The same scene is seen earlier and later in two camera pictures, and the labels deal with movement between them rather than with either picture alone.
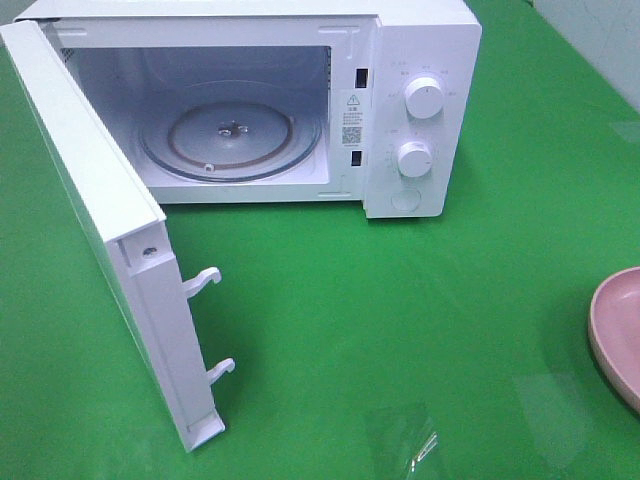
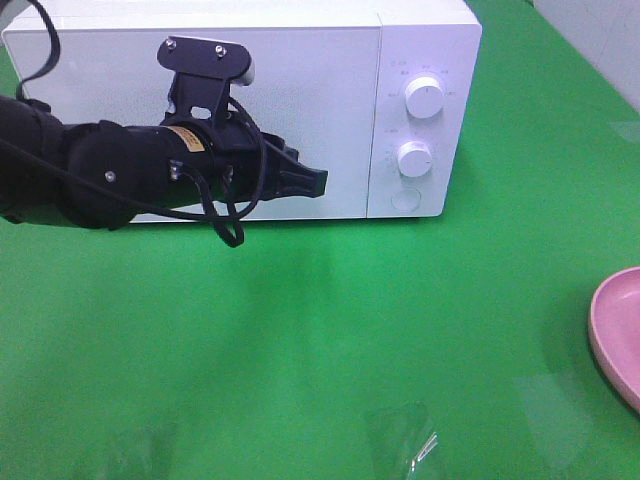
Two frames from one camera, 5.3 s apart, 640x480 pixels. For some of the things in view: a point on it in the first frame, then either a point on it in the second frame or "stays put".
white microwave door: x=137 y=237 → x=318 y=86
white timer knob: x=414 y=159 stays put
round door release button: x=406 y=200 stays put
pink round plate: x=614 y=329 stays put
